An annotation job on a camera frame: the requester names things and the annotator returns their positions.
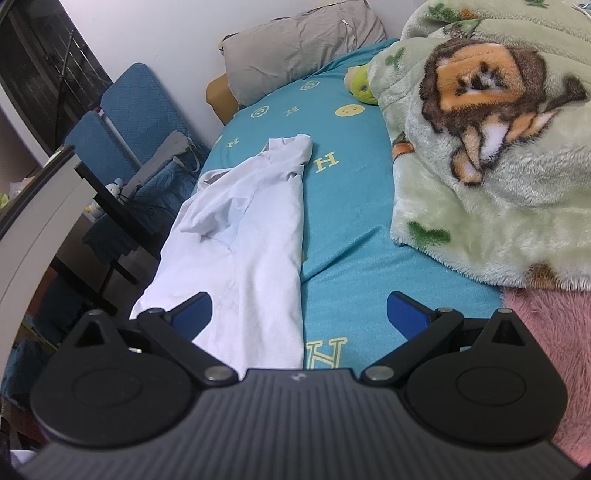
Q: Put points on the white table with black legs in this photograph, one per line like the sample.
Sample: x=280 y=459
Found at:
x=37 y=221

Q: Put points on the grey pillow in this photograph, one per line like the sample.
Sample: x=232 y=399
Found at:
x=295 y=41

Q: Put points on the dark window with grille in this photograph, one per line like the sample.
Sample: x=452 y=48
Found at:
x=41 y=69

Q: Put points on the white t-shirt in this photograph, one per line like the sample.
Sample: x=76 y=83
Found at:
x=258 y=240

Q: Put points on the grey cloth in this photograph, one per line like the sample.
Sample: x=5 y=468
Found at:
x=164 y=154

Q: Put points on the bed with teal printed sheet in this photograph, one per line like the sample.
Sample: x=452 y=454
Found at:
x=351 y=184

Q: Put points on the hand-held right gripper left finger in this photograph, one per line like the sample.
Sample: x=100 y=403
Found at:
x=194 y=314

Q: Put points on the green lion printed blanket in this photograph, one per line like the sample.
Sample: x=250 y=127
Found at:
x=498 y=184

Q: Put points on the white plush toy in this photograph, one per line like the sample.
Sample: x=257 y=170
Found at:
x=114 y=187

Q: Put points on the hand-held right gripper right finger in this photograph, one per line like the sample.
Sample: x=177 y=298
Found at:
x=406 y=318

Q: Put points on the yellow bed headboard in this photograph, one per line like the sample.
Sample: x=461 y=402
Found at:
x=220 y=99

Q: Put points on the pink fluffy blanket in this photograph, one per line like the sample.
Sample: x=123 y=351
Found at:
x=554 y=350

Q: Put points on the blue covered chair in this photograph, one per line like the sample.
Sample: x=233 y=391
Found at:
x=99 y=138
x=138 y=101

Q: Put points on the green plush toy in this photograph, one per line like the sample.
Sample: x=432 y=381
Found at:
x=362 y=85

